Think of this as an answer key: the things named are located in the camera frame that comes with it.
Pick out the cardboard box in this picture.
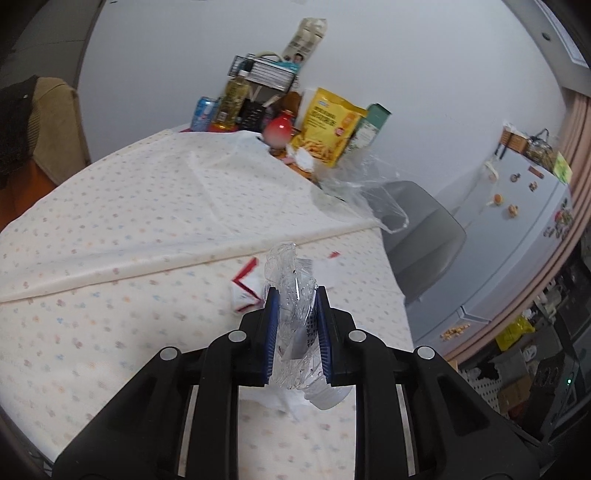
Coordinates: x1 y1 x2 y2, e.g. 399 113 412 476
498 374 534 418

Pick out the black mesh holder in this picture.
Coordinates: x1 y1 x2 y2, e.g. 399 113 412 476
238 99 273 132

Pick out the grey chair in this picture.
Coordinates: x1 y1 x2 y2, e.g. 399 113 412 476
376 181 467 305

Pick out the blue drink can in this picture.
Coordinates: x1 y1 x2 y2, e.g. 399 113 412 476
191 97 220 132

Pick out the crushed clear plastic bottle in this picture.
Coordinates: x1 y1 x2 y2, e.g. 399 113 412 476
264 241 354 411

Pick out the torn white red wrapper piece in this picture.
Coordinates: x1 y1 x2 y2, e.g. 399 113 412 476
302 250 343 289

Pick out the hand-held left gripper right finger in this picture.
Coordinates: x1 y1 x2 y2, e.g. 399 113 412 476
315 286 539 480

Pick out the yellow oil bottle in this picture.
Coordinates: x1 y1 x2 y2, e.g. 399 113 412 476
212 69 250 132

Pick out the red pink vase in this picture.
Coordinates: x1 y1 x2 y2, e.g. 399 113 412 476
262 111 296 153

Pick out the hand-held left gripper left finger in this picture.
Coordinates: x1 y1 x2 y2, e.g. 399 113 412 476
52 286 282 480

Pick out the white pegboard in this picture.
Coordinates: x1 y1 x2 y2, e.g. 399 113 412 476
457 351 509 416

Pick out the yellow snack bag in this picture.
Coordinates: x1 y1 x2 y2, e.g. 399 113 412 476
288 88 368 168

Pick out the yellow plastic bag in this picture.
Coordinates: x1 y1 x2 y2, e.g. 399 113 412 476
496 316 536 350

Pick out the orange seat cushion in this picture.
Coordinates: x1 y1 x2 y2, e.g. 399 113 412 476
0 159 58 227

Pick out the cluster of fridge magnets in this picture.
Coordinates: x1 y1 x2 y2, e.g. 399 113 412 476
482 161 575 241

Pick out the black electronic device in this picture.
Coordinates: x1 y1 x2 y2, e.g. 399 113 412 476
531 351 578 416

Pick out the white paper roll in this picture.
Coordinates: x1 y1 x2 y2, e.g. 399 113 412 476
299 90 315 126

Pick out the red white paper wrapper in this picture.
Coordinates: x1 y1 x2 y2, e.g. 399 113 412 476
228 258 269 315

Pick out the white refrigerator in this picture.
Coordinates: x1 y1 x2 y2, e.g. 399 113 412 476
406 148 575 356

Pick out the wire basket with handle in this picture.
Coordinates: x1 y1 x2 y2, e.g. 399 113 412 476
526 129 561 169

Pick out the clear plastic bag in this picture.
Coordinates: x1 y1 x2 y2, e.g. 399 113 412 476
311 152 409 234

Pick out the white paper bag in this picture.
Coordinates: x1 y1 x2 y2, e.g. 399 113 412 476
281 17 328 70

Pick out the black wire basket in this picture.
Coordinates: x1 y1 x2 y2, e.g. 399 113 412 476
228 54 298 93

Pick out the green carton box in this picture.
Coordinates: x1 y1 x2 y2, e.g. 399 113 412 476
344 103 392 155

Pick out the floral white tablecloth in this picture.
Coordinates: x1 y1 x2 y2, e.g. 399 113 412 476
0 129 414 462

